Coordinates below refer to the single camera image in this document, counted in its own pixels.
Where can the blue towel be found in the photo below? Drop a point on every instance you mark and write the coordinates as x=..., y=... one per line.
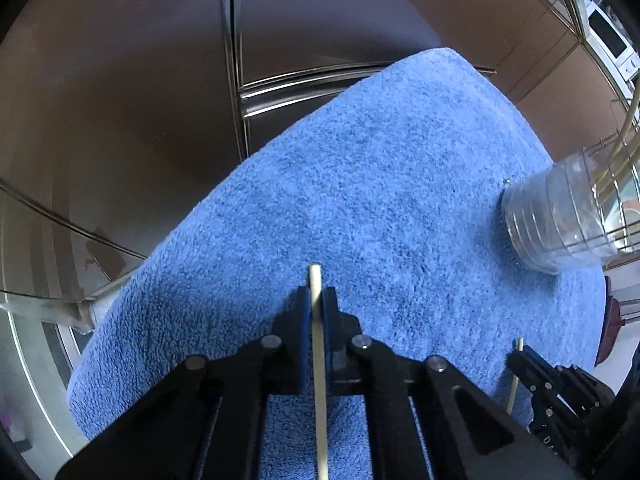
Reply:
x=375, y=185

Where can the clear plastic utensil holder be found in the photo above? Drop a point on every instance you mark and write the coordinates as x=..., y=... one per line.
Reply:
x=550, y=215

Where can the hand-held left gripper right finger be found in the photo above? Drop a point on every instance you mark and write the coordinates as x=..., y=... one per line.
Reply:
x=330, y=355

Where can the dark red stool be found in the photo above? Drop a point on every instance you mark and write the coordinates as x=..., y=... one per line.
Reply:
x=612, y=320

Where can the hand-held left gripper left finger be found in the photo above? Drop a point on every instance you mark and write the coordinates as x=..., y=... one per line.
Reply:
x=303, y=355

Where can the wooden chopstick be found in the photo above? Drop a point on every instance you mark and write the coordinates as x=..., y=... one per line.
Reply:
x=629, y=120
x=514, y=390
x=318, y=410

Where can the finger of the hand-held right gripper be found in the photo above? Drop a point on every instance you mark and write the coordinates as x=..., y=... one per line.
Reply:
x=530, y=367

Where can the white microwave oven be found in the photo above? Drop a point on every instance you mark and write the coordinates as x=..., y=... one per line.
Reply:
x=607, y=35

